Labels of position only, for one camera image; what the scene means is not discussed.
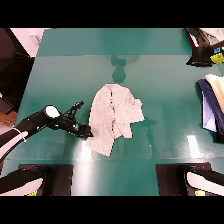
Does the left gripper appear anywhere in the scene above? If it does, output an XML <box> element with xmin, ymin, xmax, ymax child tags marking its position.
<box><xmin>65</xmin><ymin>120</ymin><xmax>94</xmax><ymax>139</ymax></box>

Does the light grey shirt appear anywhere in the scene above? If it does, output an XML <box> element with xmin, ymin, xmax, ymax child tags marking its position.
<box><xmin>86</xmin><ymin>83</ymin><xmax>146</xmax><ymax>157</ymax></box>

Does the navy blue garment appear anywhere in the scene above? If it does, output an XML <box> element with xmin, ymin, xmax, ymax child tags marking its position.
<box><xmin>197</xmin><ymin>78</ymin><xmax>224</xmax><ymax>136</ymax></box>

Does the cream garment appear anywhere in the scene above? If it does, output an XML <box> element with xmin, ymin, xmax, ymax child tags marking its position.
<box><xmin>204</xmin><ymin>73</ymin><xmax>224</xmax><ymax>114</ymax></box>

